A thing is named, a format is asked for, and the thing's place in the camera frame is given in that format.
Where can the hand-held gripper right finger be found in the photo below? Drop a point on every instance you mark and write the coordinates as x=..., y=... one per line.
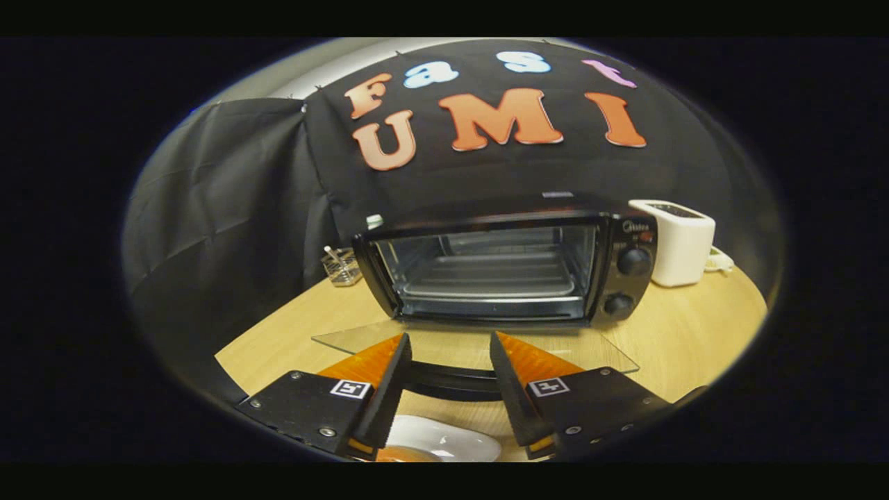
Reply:
x=510, y=396

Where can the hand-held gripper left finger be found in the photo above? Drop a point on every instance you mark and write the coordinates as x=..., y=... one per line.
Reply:
x=389, y=396

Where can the brown bread bun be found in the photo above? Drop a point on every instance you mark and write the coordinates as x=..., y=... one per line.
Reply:
x=406, y=455

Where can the black toaster oven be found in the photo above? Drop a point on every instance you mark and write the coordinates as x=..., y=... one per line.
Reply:
x=628, y=292

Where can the white slot toaster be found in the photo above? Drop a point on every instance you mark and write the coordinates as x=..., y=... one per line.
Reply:
x=680, y=250

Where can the white plate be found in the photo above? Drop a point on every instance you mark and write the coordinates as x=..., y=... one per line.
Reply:
x=451, y=437

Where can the black backdrop cloth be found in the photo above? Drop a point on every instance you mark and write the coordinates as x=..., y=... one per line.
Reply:
x=486, y=173

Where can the plain dark curtain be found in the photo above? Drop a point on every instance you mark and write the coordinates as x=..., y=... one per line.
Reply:
x=222, y=243

